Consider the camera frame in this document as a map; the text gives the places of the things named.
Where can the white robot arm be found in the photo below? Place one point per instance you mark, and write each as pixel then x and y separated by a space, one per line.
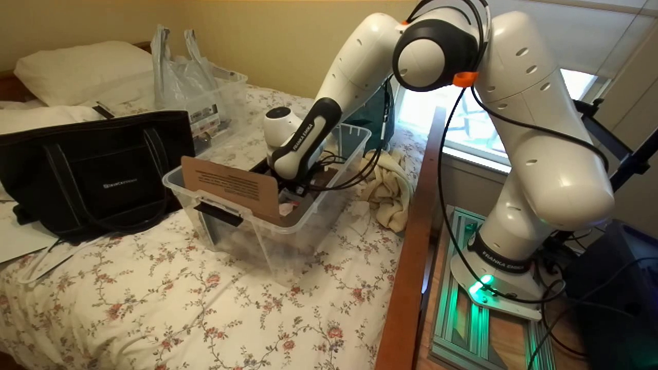
pixel 558 179

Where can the clear plastic storage box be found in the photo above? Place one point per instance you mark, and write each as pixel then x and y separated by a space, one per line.
pixel 237 206

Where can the cream towel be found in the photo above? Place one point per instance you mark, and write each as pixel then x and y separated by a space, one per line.
pixel 388 189

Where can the teal fabric bag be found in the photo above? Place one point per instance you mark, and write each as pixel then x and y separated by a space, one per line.
pixel 377 117

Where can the clear plastic bag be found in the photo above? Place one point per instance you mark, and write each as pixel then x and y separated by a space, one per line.
pixel 194 86

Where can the wooden bed footboard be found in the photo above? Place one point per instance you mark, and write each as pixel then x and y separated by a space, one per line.
pixel 403 317

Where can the floral bed sheet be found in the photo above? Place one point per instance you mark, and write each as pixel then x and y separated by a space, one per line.
pixel 160 302

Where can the white pillow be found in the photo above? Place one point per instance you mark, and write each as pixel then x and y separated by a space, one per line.
pixel 82 73

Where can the black tote bag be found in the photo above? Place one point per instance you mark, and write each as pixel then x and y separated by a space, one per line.
pixel 98 178

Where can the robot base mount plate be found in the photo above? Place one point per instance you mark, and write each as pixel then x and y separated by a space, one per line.
pixel 468 331

